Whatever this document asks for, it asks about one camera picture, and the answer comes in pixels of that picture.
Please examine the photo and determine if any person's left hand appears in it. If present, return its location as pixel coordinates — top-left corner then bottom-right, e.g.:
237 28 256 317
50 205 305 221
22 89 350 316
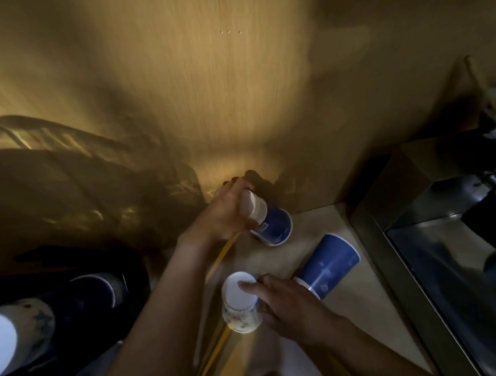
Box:
175 175 261 252

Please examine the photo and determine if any person's right hand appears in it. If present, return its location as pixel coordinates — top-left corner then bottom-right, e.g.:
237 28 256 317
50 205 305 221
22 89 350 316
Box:
237 270 351 352

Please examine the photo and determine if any white patterned paper cup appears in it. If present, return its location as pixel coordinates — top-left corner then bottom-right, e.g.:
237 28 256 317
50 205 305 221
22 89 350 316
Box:
220 270 266 335

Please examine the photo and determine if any blue and white paper cup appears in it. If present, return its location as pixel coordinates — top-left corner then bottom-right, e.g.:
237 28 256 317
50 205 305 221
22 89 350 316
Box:
238 187 295 248

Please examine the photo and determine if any person's left forearm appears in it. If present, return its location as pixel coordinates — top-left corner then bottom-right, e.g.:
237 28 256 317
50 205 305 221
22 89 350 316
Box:
92 236 218 376

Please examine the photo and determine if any clear plastic bag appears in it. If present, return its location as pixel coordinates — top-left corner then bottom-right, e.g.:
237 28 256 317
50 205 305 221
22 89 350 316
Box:
0 107 212 267

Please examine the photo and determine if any dark blue cup stack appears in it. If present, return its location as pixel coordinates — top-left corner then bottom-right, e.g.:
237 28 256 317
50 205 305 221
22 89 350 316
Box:
47 272 130 339

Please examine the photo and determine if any stainless steel sink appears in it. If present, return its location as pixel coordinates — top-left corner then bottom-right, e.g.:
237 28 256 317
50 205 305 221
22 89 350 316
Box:
347 128 496 376

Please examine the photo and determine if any white patterned cup stack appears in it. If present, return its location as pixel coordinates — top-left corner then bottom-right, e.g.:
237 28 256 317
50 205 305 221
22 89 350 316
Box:
0 298 58 376

